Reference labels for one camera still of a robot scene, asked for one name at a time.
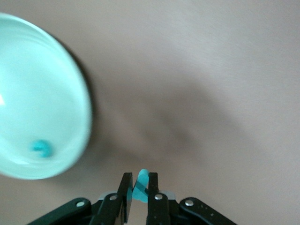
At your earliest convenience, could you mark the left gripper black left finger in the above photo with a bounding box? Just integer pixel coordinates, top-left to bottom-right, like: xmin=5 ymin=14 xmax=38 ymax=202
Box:
xmin=90 ymin=172 xmax=134 ymax=225

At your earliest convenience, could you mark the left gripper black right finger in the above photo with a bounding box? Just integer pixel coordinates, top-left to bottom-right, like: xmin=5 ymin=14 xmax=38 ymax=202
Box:
xmin=145 ymin=172 xmax=171 ymax=225

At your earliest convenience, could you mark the teal foam letter r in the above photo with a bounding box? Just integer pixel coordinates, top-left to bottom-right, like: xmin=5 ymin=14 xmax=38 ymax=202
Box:
xmin=132 ymin=169 xmax=150 ymax=204

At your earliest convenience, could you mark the teal foam letter c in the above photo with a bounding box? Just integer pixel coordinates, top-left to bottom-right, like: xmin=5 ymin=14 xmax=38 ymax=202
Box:
xmin=30 ymin=139 xmax=54 ymax=158

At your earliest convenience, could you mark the pale green plate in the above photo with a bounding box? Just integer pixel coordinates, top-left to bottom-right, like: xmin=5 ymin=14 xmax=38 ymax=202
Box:
xmin=0 ymin=13 xmax=93 ymax=181

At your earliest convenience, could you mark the brown table cover sheet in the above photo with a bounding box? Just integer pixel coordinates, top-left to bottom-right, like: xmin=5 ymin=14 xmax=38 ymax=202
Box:
xmin=0 ymin=0 xmax=300 ymax=225

